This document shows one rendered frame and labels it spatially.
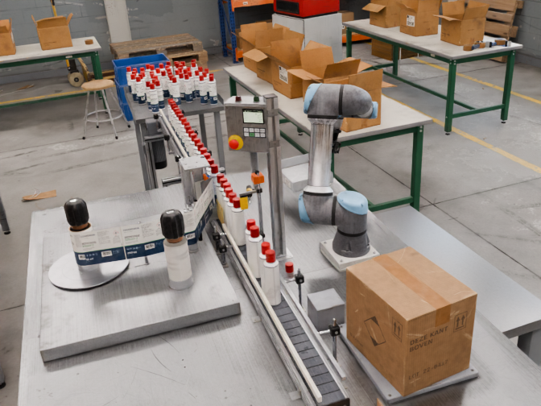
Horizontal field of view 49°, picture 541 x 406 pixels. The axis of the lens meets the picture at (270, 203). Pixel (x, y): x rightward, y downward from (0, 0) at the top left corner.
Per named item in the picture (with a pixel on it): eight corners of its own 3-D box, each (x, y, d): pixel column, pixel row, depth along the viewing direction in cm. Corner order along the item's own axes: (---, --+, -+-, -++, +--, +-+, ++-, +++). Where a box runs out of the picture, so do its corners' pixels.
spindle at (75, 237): (76, 262, 236) (61, 197, 224) (100, 257, 239) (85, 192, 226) (77, 274, 229) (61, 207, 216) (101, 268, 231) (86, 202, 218)
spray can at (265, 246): (260, 291, 213) (256, 242, 204) (274, 287, 214) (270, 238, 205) (264, 299, 209) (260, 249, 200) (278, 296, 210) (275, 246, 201)
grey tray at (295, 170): (272, 171, 293) (271, 162, 291) (309, 162, 298) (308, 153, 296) (293, 192, 270) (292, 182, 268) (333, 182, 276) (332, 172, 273)
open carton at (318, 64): (284, 102, 447) (282, 53, 431) (346, 91, 464) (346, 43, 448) (310, 119, 410) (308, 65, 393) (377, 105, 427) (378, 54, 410)
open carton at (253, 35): (232, 67, 557) (229, 26, 541) (275, 60, 572) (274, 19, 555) (247, 76, 524) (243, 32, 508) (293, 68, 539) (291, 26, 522)
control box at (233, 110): (237, 142, 235) (232, 95, 226) (278, 144, 230) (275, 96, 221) (227, 151, 226) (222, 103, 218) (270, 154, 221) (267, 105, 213)
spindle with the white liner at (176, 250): (167, 279, 224) (155, 209, 210) (191, 274, 226) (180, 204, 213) (171, 292, 216) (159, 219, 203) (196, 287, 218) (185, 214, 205)
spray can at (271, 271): (264, 300, 208) (260, 249, 199) (278, 296, 210) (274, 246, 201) (269, 308, 204) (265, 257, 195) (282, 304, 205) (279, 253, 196)
